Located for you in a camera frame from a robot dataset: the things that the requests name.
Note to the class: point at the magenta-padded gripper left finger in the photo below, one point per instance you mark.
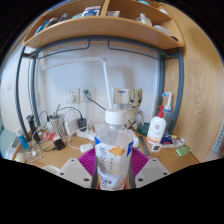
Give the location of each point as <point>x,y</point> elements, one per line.
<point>74,171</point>

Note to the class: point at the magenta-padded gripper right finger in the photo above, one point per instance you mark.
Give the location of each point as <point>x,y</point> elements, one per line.
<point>151,171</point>

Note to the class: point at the clear plastic water bottle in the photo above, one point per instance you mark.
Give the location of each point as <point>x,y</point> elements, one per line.
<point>113,150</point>

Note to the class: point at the small white thermometer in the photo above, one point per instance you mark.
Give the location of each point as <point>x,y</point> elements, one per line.
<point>156,147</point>

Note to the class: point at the grey metal ruler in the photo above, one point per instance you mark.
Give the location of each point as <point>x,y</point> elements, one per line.
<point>144,146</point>

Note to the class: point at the small white earbud case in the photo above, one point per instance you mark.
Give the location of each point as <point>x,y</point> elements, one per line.
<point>86,147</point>

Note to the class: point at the black charger block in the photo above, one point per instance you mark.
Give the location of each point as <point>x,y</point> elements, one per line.
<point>59,144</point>

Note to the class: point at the white squeeze tube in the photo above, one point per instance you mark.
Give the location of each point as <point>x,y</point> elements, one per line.
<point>173,143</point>

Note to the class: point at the small green plastic item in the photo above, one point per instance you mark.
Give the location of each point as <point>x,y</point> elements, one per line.
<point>182,151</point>

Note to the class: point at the white power strip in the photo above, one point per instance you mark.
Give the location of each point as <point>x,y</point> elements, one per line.
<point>86,135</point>

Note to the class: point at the red packet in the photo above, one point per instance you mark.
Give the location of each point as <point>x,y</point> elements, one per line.
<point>46,135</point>

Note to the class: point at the white power adapter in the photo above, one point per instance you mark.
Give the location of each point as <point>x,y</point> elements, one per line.
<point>71,125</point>

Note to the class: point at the black plug adapter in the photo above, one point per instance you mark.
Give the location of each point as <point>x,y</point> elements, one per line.
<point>82,123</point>

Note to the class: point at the steel tumbler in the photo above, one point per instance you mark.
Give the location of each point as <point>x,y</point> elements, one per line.
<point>56,125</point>

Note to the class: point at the pale round wrapped bun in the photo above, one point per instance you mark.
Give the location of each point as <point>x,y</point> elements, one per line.
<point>21,157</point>

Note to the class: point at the clear spray bottle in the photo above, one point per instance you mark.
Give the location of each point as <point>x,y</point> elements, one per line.
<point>168,113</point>

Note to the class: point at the black electric shaver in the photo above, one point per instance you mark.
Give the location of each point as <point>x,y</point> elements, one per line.
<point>32,126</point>

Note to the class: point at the small tree figurine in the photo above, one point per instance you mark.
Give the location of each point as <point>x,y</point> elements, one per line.
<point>134,110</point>

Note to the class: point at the white desk lamp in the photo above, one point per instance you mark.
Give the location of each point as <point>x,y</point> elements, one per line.
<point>106,86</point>

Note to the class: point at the wooden shelf unit with items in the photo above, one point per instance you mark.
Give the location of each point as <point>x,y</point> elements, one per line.
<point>100,28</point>

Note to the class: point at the white wall outlets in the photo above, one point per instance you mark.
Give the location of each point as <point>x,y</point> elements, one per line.
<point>71,95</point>

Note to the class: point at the white wall-mounted device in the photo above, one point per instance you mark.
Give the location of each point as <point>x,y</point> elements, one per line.
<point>121,96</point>

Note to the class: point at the grey metal bed frame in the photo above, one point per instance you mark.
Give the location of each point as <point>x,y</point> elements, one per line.
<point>161,86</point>

